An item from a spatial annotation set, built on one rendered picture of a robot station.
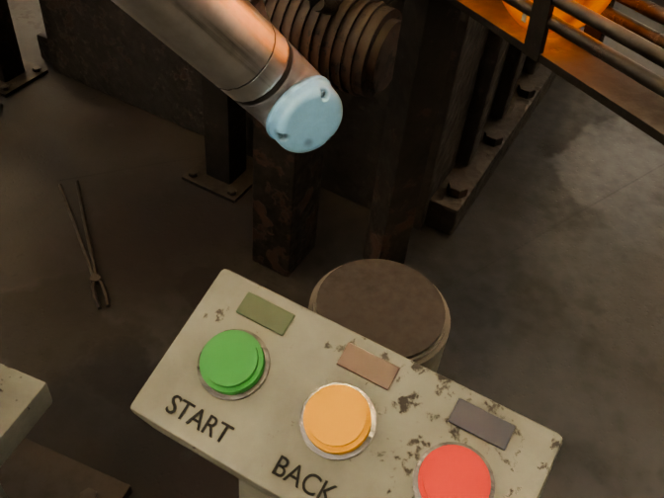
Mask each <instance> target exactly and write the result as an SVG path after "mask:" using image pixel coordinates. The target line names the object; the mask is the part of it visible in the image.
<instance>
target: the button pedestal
mask: <svg viewBox="0 0 664 498"><path fill-rule="evenodd" d="M248 291H249V292H251V293H253V294H255V295H257V296H259V297H260V298H262V299H264V300H266V301H268V302H270V303H272V304H274V305H276V306H278V307H280V308H282V309H284V310H286V311H288V312H290V313H292V314H294V315H295V317H294V319H293V321H292V322H291V324H290V326H289V328H288V330H287V331H286V333H285V334H284V336H281V335H279V334H277V333H275V332H273V331H271V330H269V329H267V328H265V327H264V326H262V325H260V324H258V323H256V322H254V321H252V320H250V319H248V318H246V317H244V316H242V315H240V314H238V313H236V310H237V308H238V307H239V305H240V303H241V302H242V300H243V299H244V297H245V296H246V294H247V293H248ZM228 330H240V331H244V332H246V333H249V334H250V335H252V336H253V337H254V338H255V339H256V340H257V341H258V342H259V344H260V346H261V348H262V350H263V352H264V356H265V367H264V370H263V373H262V375H261V377H260V379H259V380H258V382H257V383H256V384H255V385H254V386H253V387H251V388H250V389H248V390H247V391H245V392H242V393H239V394H235V395H226V394H222V393H219V392H216V391H215V390H213V389H212V388H211V387H210V386H208V384H207V383H206V382H205V380H204V379H203V377H202V375H201V371H200V357H201V353H202V351H203V348H204V347H205V345H206V344H207V342H208V341H209V340H210V339H211V338H213V337H214V336H215V335H217V334H219V333H221V332H224V331H228ZM349 342H350V343H352V344H354V345H356V346H358V347H360V348H362V349H364V350H366V351H368V352H370V353H372V354H374V355H376V356H378V357H380V358H382V359H384V360H386V361H388V362H389V363H391V364H393V365H395V366H397V367H399V368H400V370H399V372H398V374H397V375H396V377H395V379H394V381H393V383H392V385H391V387H390V389H389V390H386V389H384V388H382V387H380V386H378V385H376V384H374V383H372V382H370V381H368V380H366V379H364V378H362V377H360V376H358V375H356V374H355V373H352V372H350V371H348V370H346V369H344V368H342V367H340V366H338V365H337V362H338V360H339V358H340V357H341V355H342V353H343V351H344V350H345V348H346V346H347V344H348V343H349ZM332 384H343V385H347V386H350V387H352V388H354V389H355V390H357V391H358V392H359V393H360V394H361V395H362V396H363V397H364V398H365V399H366V401H367V403H368V405H369V407H370V410H371V415H372V425H371V429H370V432H369V434H368V436H367V438H366V439H365V441H364V442H363V443H362V444H361V445H360V446H359V447H358V448H356V449H355V450H353V451H352V452H349V453H346V454H342V455H332V454H328V453H325V452H324V451H322V450H320V449H319V448H317V447H316V446H315V445H314V444H313V443H312V442H311V441H310V440H309V438H308V436H307V434H306V433H305V430H304V426H303V412H304V409H305V406H306V404H307V402H308V400H309V399H310V397H311V396H312V395H313V394H314V393H315V392H316V391H318V390H319V389H321V388H323V387H325V386H328V385H332ZM459 398H461V399H463V400H465V401H467V402H469V403H471V404H473V405H475V406H477V407H479V408H481V409H483V410H485V411H487V412H489V413H491V414H493V415H495V416H497V417H499V418H501V419H503V420H505V421H507V422H509V423H511V424H513V425H515V426H516V428H515V430H514V433H513V435H512V437H511V439H510V442H509V444H508V446H507V448H506V450H505V451H503V450H501V449H499V448H497V447H495V446H493V445H491V444H489V443H487V442H485V441H483V440H481V439H479V438H478V437H476V436H474V435H472V434H470V433H468V432H467V431H465V430H463V429H461V428H459V427H457V426H455V425H453V424H451V423H449V422H448V420H449V418H450V416H451V414H452V412H453V410H454V408H455V406H456V403H457V400H458V399H459ZM130 409H131V411H132V412H133V413H134V414H135V415H137V416H138V417H139V418H141V419H142V420H143V421H145V422H146V423H147V424H149V425H150V426H151V427H153V428H154V429H156V430H158V431H159V432H161V433H163V434H164V435H166V436H168V437H169V438H171V439H173V440H174V441H176V442H178V443H179V444H181V445H183V446H184V447H186V448H188V449H189V450H191V451H193V452H194V453H196V454H198V455H199V456H201V457H203V458H205V459H207V460H208V461H210V462H212V463H214V464H215V465H217V466H219V467H220V468H222V469H224V470H225V471H227V472H229V473H230V474H232V475H234V476H235V477H237V478H239V498H422V497H421V495H420V492H419V488H418V474H419V470H420V467H421V464H422V462H423V460H424V459H425V457H426V456H427V455H428V454H429V453H430V452H432V451H433V450H435V449H437V448H439V447H442V446H446V445H458V446H463V447H466V448H468V449H470V450H472V451H474V452H475V453H476V454H477V455H479V456H480V457H481V459H482V460H483V461H484V463H485V464H486V466H487V468H488V471H489V474H490V480H491V489H490V494H489V497H488V498H540V495H541V492H542V490H543V488H544V485H545V483H546V480H547V478H548V476H549V473H550V471H551V469H552V466H553V464H554V461H555V459H556V457H557V454H558V452H559V450H560V447H561V445H562V437H561V436H560V435H559V434H558V433H556V432H554V431H552V430H550V429H548V428H547V427H545V426H543V425H541V424H539V423H537V422H535V421H533V420H531V419H529V418H527V417H525V416H523V415H521V414H519V413H517V412H515V411H513V410H511V409H509V408H507V407H504V406H502V405H500V404H498V403H496V402H494V401H492V400H490V399H488V398H486V397H484V396H482V395H480V394H478V393H476V392H474V391H472V390H470V389H468V388H466V387H464V386H462V385H460V384H458V383H456V382H454V381H452V380H450V379H448V378H446V377H444V376H442V375H440V374H438V373H435V372H433V371H431V370H429V369H427V368H425V367H423V366H421V365H419V364H417V363H415V362H413V361H411V360H409V359H407V358H405V357H403V356H401V355H399V354H397V353H395V352H393V351H391V350H389V349H387V348H385V347H383V346H382V345H380V344H378V343H376V342H374V341H372V340H370V339H368V338H366V337H364V336H362V335H360V334H358V333H356V332H354V331H352V330H349V329H347V328H345V327H343V326H341V325H339V324H337V323H335V322H333V321H331V320H329V319H327V318H325V317H323V316H321V315H319V314H317V313H315V312H313V311H311V310H309V309H307V308H305V307H303V306H301V305H299V304H297V303H295V302H293V301H291V300H289V299H287V298H285V297H283V296H281V295H279V294H277V293H275V292H273V291H271V290H268V289H266V288H264V287H262V286H260V285H258V284H256V283H254V282H252V281H250V280H248V279H246V278H244V277H242V276H240V275H238V274H236V273H234V272H232V271H230V270H227V269H223V270H222V271H221V272H220V273H219V275H218V276H217V278H216V279H215V280H214V282H213V283H212V285H211V286H210V288H209V289H208V291H207V293H206V294H205V296H204V297H203V299H202V300H201V302H200V303H199V305H198V306H197V308H196V309H195V311H194V312H193V314H192V315H191V317H190V318H189V320H188V321H187V323H186V324H185V326H184V327H183V328H182V330H181V331H180V333H179V334H178V336H177V337H176V339H175V340H174V342H173V343H172V345H171V346H170V348H169V349H168V351H167V352H166V354H165V355H164V357H163V358H162V360H161V361H160V363H159V364H158V366H157V367H156V369H155V370H154V372H153V373H152V374H151V376H150V377H149V379H148V380H147V382H146V383H145V385H144V386H143V388H142V389H141V391H140V392H139V394H138V395H137V397H136V398H135V399H134V401H133V402H132V403H131V406H130Z"/></svg>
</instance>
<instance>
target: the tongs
mask: <svg viewBox="0 0 664 498"><path fill-rule="evenodd" d="M75 184H76V189H77V194H78V200H79V205H80V210H81V215H82V220H83V226H84V231H85V235H86V240H87V245H88V249H89V254H90V258H89V256H88V253H87V250H86V247H85V244H84V242H83V239H82V236H81V233H80V230H79V228H78V225H77V222H76V220H75V217H74V215H73V212H72V210H71V207H70V204H69V202H68V199H67V197H66V195H65V192H64V190H63V187H62V185H61V184H58V187H59V190H60V192H61V194H62V197H63V199H64V202H65V205H66V207H67V210H68V213H69V215H70V218H71V220H72V223H73V226H74V228H75V231H76V234H77V237H78V240H79V242H80V245H81V248H82V251H83V254H84V257H85V259H86V262H87V265H88V268H89V271H90V274H91V277H90V281H91V283H92V284H91V290H92V295H93V299H94V301H95V304H96V306H97V308H98V309H101V308H102V306H101V304H100V302H99V300H98V298H97V294H96V289H95V285H97V284H100V285H101V288H102V291H103V293H104V296H105V302H106V307H110V299H109V295H108V292H107V289H106V287H105V284H104V282H102V278H101V276H100V275H99V274H98V271H97V267H96V262H95V258H94V253H93V248H92V244H91V239H90V235H89V230H88V226H87V220H86V215H85V210H84V206H83V200H82V195H81V190H80V185H79V181H75ZM90 259H91V261H90ZM91 263H92V264H91Z"/></svg>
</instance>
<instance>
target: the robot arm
mask: <svg viewBox="0 0 664 498"><path fill-rule="evenodd" d="M111 1H113V2H114V3H115V4H116V5H118V6H119V7H120V8H121V9H122V10H124V11H125V12H126V13H127V14H129V15H130V16H131V17H132V18H134V19H135V20H136V21H137V22H138V23H140V24H141V25H142V26H143V27H145V28H146V29H147V30H148V31H150V32H151V33H152V34H153V35H154V36H156V37H157V38H158V39H159V40H161V41H162V42H163V43H165V44H166V45H167V46H168V47H169V48H171V49H172V50H173V51H174V52H176V53H177V54H178V55H179V56H181V57H182V58H183V59H184V60H186V61H187V62H188V63H189V64H190V65H192V66H193V67H194V68H195V69H197V70H198V71H199V72H200V73H202V75H203V76H204V77H205V78H207V79H208V80H209V81H210V82H212V83H213V84H214V85H215V86H217V87H218V88H219V89H220V90H221V91H223V92H224V93H225V94H226V95H228V96H229V97H230V98H231V99H233V100H234V101H235V102H236V103H237V104H238V105H240V106H241V107H242V108H243V109H245V110H246V111H247V112H248V113H249V114H251V115H252V116H253V117H254V118H256V119H257V120H258V121H259V122H260V123H261V124H262V125H263V126H264V127H265V128H266V131H267V133H268V135H269V137H271V138H272V139H275V140H276V141H277V143H278V144H279V145H280V146H281V147H282V148H284V149H286V150H287V151H290V152H295V153H304V152H309V151H312V150H314V149H316V148H318V147H320V146H322V145H323V144H325V143H326V141H327V140H329V139H330V138H331V136H332V135H334V133H335V132H336V130H337V129H338V127H339V125H340V122H341V120H342V116H343V105H342V101H341V99H340V97H339V95H338V94H337V93H336V91H335V90H334V89H333V88H332V87H331V83H330V81H329V80H328V79H327V78H326V77H324V76H321V75H320V73H319V72H318V71H317V70H316V69H315V68H314V67H313V66H312V65H311V64H310V63H309V62H308V61H307V60H306V59H305V58H304V57H303V56H302V55H301V54H300V53H299V51H298V50H297V49H296V48H295V47H294V46H293V45H292V44H291V43H290V42H289V41H288V40H287V39H286V38H285V37H284V36H283V35H282V34H281V33H280V32H279V31H278V30H277V29H276V27H275V26H274V25H273V24H272V23H271V22H270V20H269V18H268V16H267V13H266V9H265V5H264V1H263V0H111Z"/></svg>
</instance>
